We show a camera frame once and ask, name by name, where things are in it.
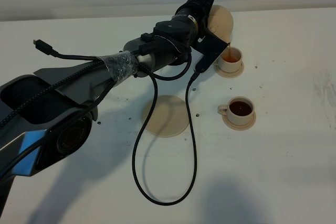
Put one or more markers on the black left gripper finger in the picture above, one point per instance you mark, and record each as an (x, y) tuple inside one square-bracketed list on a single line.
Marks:
[(201, 6)]

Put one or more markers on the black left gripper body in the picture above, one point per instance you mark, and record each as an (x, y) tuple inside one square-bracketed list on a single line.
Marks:
[(179, 33)]

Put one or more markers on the beige ceramic teapot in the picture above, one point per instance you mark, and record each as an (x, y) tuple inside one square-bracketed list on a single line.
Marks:
[(220, 23)]

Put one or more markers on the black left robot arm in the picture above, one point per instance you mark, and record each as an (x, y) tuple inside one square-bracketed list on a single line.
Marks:
[(48, 115)]

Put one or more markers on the large beige teapot saucer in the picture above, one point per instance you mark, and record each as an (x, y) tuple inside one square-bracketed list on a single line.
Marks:
[(169, 118)]

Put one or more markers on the far beige teacup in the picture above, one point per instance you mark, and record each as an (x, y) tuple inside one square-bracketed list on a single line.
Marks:
[(230, 60)]

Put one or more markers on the beige teacup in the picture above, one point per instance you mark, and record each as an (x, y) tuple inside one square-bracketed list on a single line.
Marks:
[(239, 111), (230, 60)]

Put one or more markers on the far beige cup saucer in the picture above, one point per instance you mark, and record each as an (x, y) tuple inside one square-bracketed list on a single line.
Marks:
[(229, 74)]

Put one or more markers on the beige cup saucer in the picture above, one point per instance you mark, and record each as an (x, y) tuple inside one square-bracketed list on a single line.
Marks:
[(229, 74), (240, 127)]

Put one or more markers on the near beige teacup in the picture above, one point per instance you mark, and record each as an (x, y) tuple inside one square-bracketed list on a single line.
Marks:
[(239, 111)]

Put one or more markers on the near beige cup saucer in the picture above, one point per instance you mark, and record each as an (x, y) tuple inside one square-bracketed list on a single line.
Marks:
[(240, 127)]

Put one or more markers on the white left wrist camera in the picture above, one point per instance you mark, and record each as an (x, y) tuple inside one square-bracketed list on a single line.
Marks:
[(211, 47)]

